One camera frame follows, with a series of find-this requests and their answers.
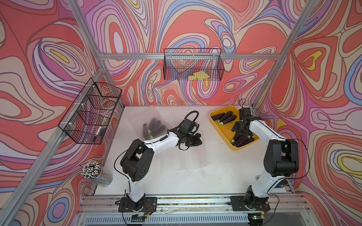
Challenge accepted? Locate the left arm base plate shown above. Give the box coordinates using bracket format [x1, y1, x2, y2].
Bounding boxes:
[115, 196, 157, 213]

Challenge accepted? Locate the clear zip-top bag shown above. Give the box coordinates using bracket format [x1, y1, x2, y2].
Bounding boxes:
[125, 106, 171, 141]

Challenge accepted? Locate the back black wire basket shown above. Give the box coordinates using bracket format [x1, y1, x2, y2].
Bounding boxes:
[163, 47, 224, 81]

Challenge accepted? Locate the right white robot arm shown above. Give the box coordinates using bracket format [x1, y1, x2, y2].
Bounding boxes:
[232, 107, 299, 211]

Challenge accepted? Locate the dark purple eggplant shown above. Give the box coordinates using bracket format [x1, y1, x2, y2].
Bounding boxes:
[142, 123, 149, 140]

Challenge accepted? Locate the clear cup of sticks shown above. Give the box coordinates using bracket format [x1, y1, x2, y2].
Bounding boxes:
[81, 161, 113, 187]

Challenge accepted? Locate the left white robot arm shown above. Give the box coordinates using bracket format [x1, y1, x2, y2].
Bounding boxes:
[120, 119, 202, 203]

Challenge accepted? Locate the yellow item in basket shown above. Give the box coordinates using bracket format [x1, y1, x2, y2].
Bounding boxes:
[188, 71, 210, 81]

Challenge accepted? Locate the black wire basket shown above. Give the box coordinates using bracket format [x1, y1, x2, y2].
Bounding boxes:
[163, 47, 224, 81]
[58, 78, 122, 145]

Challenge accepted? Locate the yellow plastic tray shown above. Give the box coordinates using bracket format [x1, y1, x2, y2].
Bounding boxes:
[209, 105, 260, 151]

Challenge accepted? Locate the left black wire basket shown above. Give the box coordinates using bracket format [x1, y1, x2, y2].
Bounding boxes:
[58, 78, 122, 145]

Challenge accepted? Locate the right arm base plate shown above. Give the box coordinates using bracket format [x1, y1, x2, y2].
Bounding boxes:
[230, 196, 271, 212]

